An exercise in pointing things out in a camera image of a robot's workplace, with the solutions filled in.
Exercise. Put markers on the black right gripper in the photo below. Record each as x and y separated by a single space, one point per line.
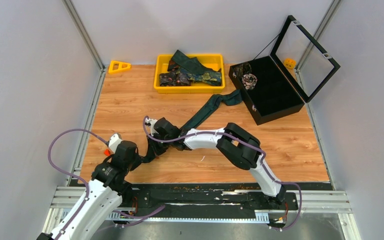
153 150

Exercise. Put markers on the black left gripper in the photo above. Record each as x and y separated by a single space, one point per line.
137 161

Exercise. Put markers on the dark green tie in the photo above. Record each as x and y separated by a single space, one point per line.
213 103
190 64

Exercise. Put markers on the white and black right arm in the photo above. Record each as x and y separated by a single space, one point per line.
238 146

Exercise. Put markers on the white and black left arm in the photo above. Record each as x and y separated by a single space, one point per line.
103 194

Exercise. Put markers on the orange toy piece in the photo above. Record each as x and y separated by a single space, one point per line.
107 152

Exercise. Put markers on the dark patterned tie in bin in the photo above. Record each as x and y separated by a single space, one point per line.
173 79

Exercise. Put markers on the yellow triangle toy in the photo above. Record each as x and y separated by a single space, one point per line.
116 67

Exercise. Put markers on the blue floral tie in bin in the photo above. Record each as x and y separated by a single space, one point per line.
209 77

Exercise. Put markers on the dark green tie in bin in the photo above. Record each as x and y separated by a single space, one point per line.
190 64

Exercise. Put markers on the yellow plastic bin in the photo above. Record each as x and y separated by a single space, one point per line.
211 60

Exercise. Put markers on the rolled dark tie in box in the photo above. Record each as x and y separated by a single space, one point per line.
242 69

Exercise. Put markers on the rolled floral tie in box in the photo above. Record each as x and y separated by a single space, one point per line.
249 81

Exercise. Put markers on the yellow round toy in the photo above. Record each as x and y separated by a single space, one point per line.
289 63

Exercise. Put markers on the black gift box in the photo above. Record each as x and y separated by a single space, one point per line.
280 91

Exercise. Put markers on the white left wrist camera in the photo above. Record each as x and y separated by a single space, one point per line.
113 142

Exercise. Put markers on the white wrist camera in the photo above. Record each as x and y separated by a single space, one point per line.
151 123
113 142

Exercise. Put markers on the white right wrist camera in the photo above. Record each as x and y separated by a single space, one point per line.
151 123

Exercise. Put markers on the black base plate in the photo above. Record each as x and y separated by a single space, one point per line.
204 200

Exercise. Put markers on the aluminium rail frame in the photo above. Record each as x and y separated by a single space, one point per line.
323 214

